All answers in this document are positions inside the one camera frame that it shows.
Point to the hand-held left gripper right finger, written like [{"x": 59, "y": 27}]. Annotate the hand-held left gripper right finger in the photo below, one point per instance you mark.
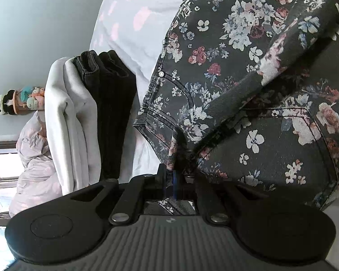
[{"x": 186, "y": 188}]

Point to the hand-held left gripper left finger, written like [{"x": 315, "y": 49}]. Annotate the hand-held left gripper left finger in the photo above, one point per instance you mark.
[{"x": 174, "y": 186}]

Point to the dark floral pants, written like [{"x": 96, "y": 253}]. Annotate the dark floral pants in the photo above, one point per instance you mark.
[{"x": 243, "y": 90}]

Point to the folded black garment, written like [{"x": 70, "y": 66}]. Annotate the folded black garment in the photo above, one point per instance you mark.
[{"x": 110, "y": 113}]

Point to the folded light grey garment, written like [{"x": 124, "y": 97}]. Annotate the folded light grey garment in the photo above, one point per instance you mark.
[{"x": 70, "y": 118}]

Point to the pale pink crumpled duvet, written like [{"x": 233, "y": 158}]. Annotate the pale pink crumpled duvet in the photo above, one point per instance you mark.
[{"x": 34, "y": 161}]

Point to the clear tube of plush toys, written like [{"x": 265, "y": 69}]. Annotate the clear tube of plush toys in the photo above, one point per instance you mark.
[{"x": 28, "y": 98}]

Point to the window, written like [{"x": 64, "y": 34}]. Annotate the window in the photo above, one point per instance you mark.
[{"x": 0, "y": 161}]

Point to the panda plush toy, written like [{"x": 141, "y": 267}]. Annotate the panda plush toy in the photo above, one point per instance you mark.
[{"x": 0, "y": 104}]

